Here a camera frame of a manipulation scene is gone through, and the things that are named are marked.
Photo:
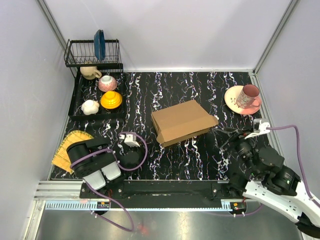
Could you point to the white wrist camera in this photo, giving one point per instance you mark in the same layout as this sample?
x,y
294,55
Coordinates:
x,y
260,127
129,139

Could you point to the brown cardboard box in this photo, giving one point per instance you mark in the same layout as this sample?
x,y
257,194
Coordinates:
x,y
181,122

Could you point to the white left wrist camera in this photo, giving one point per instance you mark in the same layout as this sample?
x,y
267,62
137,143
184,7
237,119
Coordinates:
x,y
129,139

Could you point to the cream ceramic mug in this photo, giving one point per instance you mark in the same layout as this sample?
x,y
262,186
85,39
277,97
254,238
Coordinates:
x,y
90,72

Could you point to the black dish rack tray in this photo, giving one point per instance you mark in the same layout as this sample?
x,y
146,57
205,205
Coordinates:
x,y
81,53

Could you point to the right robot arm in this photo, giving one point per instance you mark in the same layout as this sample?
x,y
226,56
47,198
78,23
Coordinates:
x,y
268,181

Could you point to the yellow bamboo mat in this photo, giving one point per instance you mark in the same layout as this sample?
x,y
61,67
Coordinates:
x,y
61,158

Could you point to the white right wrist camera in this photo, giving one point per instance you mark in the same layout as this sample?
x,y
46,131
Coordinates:
x,y
260,127

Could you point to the pink patterned bowl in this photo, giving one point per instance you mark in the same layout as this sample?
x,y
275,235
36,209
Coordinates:
x,y
107,83

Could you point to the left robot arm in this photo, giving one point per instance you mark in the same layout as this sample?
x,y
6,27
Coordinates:
x,y
99,165

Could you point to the white flower-shaped bowl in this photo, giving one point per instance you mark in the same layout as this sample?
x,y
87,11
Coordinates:
x,y
90,107

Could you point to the blue plate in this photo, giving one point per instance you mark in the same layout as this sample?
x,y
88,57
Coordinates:
x,y
99,45

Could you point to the yellow ribbed bowl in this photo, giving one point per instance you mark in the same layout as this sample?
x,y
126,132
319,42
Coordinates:
x,y
111,100

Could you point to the cream pink floral plate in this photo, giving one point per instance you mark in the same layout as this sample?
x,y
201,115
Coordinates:
x,y
230,97

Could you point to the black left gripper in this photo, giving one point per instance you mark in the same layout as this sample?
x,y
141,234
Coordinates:
x,y
141,149

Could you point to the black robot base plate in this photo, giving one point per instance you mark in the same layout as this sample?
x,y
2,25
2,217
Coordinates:
x,y
173,195

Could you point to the pink patterned mug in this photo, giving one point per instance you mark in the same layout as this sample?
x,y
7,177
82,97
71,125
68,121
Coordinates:
x,y
248,97

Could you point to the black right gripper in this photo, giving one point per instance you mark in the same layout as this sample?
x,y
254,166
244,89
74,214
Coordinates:
x,y
235,140

